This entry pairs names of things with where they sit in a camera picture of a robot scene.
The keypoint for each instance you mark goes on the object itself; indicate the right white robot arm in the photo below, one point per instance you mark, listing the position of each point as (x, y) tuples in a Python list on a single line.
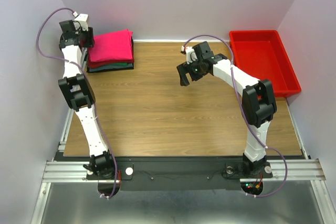
[(255, 97)]

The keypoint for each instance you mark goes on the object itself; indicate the folded green shirt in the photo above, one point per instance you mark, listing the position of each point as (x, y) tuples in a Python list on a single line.
[(119, 65)]

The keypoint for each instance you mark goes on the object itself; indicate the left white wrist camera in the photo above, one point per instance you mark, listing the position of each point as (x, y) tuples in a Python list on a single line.
[(81, 20)]

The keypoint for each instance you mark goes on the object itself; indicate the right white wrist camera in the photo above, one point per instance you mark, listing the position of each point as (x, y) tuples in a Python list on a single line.
[(190, 54)]

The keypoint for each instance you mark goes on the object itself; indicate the red plastic bin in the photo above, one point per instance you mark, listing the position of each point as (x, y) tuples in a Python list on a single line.
[(261, 54)]

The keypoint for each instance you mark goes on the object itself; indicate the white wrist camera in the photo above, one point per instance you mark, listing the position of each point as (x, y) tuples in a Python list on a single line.
[(190, 54), (81, 20)]

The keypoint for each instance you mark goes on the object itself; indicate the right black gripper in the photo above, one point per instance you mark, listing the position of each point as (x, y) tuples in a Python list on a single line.
[(184, 68)]

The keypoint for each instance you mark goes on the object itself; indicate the pink t shirt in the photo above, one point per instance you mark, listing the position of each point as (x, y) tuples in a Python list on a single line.
[(114, 46)]

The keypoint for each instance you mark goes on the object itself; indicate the folded dark red shirt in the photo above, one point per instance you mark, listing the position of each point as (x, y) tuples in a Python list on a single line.
[(97, 64)]

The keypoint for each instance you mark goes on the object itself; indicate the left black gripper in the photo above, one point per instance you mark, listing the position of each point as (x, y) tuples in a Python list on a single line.
[(89, 41)]

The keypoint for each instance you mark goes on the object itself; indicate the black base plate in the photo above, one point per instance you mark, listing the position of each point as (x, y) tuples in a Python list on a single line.
[(177, 173)]

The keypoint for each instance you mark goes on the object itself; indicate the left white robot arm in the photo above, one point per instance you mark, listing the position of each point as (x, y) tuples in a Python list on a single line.
[(76, 37)]

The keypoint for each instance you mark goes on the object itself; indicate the aluminium frame rail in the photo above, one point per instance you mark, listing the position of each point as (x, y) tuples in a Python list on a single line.
[(70, 170)]

